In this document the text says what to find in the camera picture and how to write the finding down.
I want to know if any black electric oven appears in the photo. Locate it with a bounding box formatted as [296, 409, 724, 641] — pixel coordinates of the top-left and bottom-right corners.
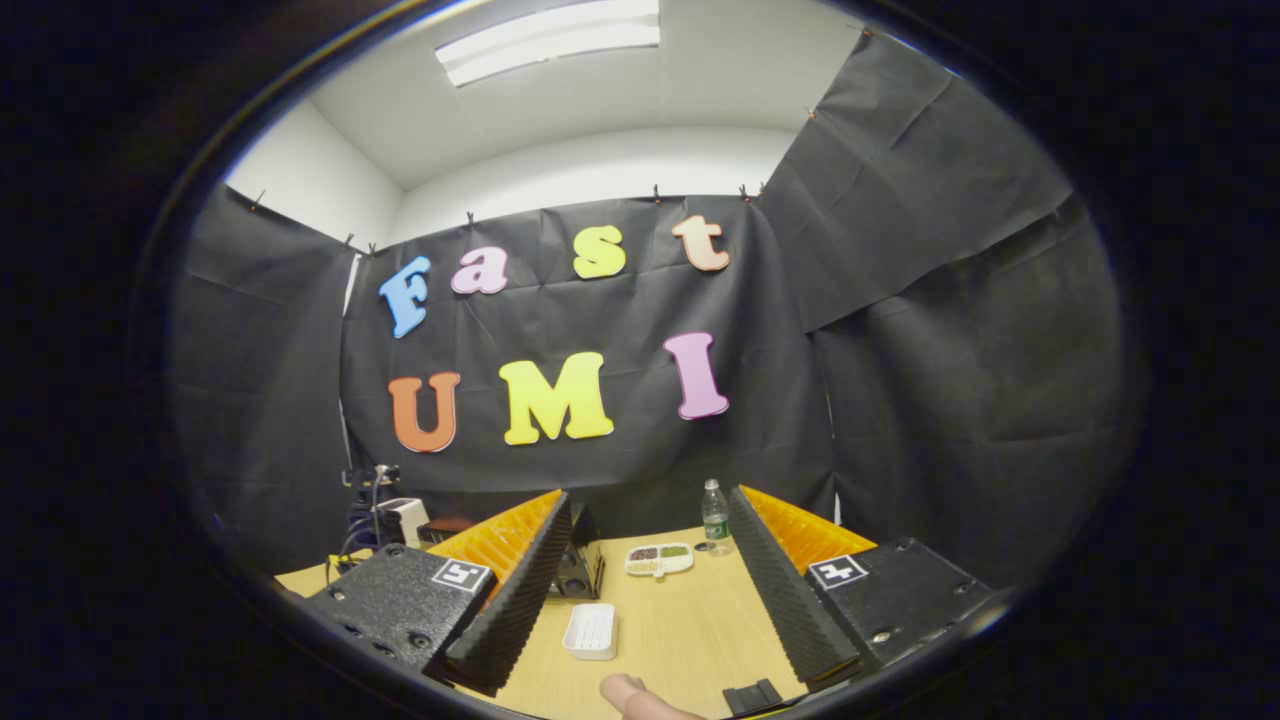
[418, 500, 607, 601]

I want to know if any long ceiling light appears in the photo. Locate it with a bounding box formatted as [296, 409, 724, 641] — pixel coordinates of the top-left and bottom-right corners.
[434, 0, 662, 89]

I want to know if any white ribbed tray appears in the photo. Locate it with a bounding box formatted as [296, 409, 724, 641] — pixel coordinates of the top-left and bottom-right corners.
[562, 602, 619, 662]

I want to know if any clear water bottle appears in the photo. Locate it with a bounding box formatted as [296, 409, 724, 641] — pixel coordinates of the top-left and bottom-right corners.
[701, 478, 733, 557]

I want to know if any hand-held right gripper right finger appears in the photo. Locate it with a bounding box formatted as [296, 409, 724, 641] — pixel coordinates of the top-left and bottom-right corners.
[728, 484, 1001, 693]

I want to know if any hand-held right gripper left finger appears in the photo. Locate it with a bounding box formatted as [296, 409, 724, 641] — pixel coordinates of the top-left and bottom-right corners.
[285, 488, 573, 698]

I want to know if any white divided snack dish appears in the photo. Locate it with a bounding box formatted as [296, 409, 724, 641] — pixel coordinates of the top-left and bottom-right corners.
[624, 542, 695, 579]

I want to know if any white toaster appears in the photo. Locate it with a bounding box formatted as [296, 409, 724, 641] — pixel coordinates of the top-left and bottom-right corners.
[378, 497, 431, 549]

